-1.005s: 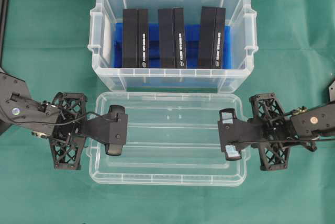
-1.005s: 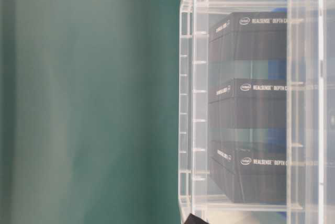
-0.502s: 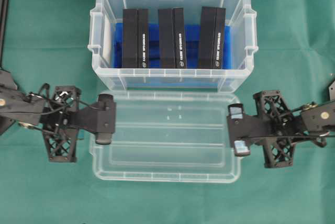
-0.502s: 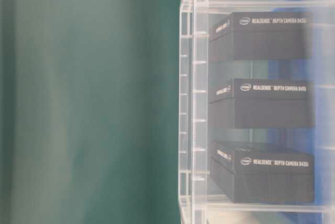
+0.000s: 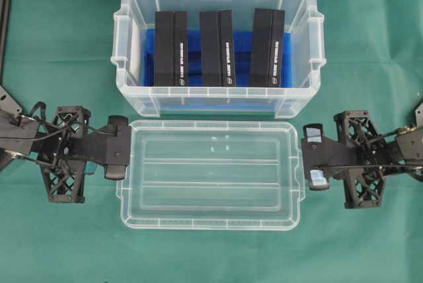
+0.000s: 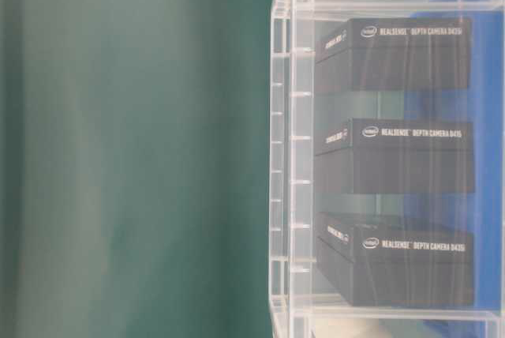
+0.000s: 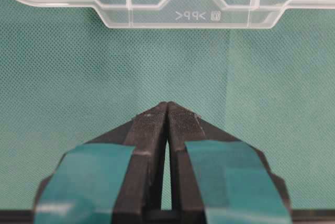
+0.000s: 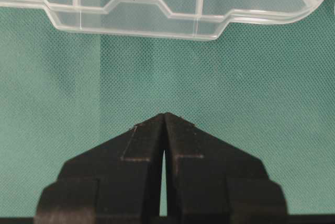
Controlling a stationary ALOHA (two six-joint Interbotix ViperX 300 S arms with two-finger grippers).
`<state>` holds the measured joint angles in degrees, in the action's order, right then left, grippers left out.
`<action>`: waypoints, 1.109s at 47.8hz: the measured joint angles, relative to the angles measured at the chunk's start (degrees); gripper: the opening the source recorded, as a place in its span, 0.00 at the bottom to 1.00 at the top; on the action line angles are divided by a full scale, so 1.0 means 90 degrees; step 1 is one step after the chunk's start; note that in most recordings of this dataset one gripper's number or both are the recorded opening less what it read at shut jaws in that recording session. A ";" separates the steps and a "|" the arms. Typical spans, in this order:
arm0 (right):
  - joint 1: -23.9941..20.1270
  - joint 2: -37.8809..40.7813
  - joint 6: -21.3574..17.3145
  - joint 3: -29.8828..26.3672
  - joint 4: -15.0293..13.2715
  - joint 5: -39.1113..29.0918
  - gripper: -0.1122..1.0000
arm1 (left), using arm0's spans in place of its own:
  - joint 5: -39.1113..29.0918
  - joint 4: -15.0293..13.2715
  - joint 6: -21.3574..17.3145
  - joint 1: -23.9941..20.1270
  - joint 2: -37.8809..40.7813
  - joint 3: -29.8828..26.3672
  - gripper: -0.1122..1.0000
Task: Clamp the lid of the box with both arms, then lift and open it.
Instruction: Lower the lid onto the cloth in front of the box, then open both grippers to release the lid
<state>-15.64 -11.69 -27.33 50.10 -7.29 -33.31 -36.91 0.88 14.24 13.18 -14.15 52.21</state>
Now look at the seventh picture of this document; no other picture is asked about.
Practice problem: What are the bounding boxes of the left gripper black left finger teal tape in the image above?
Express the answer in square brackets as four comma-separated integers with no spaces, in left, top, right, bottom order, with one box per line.
[33,102,168,223]

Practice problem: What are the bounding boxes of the left gripper black right finger teal tape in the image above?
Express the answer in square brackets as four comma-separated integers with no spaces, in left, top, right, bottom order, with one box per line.
[167,102,291,223]

